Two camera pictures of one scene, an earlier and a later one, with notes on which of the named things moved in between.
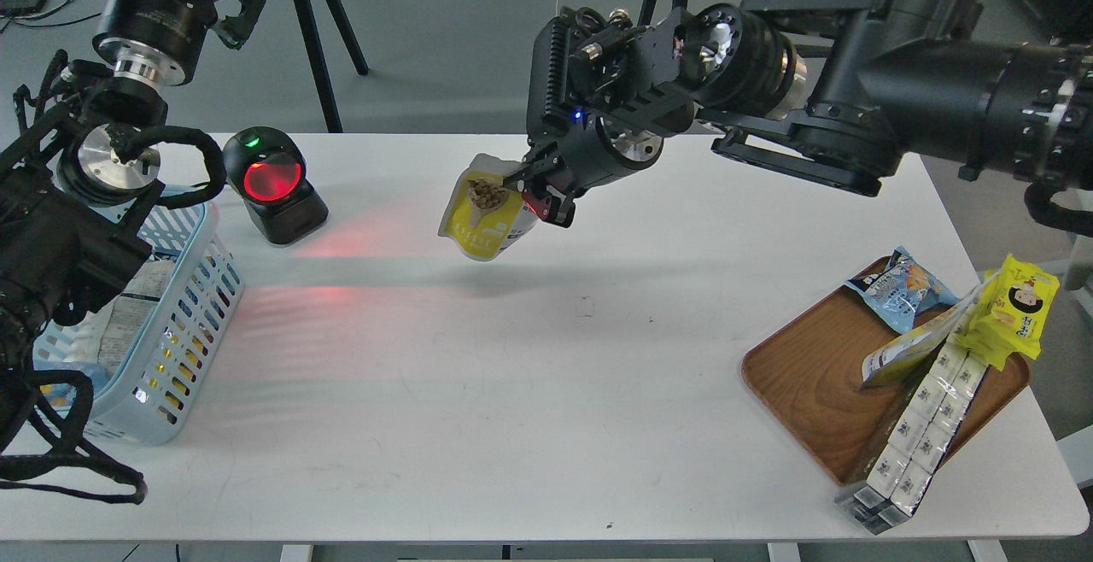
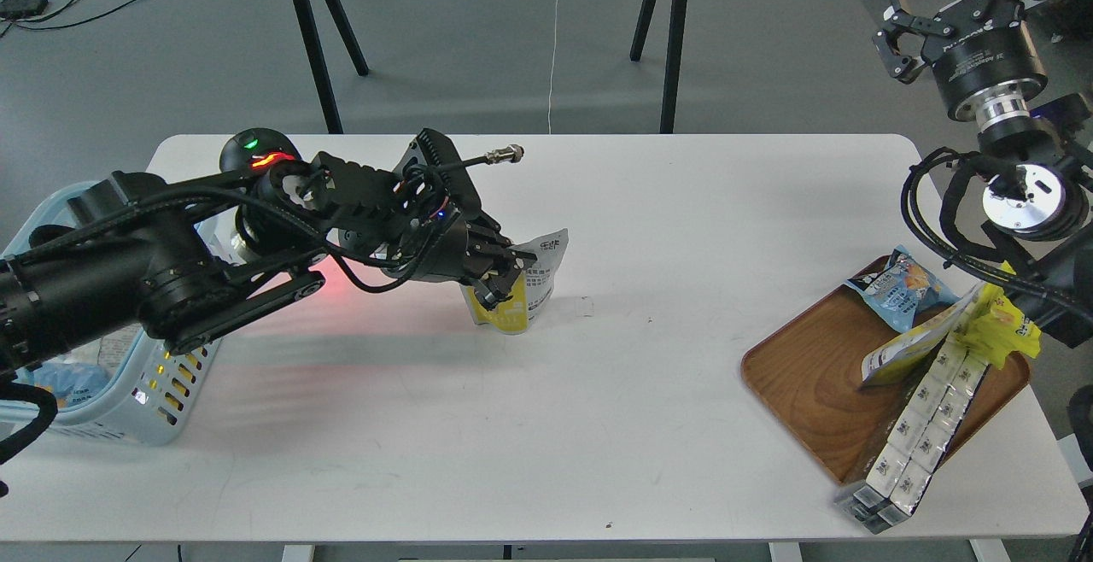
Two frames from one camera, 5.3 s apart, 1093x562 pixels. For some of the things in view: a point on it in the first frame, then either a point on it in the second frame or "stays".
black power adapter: (18, 4) stays
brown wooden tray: (807, 366) stays
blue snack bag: (902, 291) stays
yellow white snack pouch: (484, 219) → (532, 292)
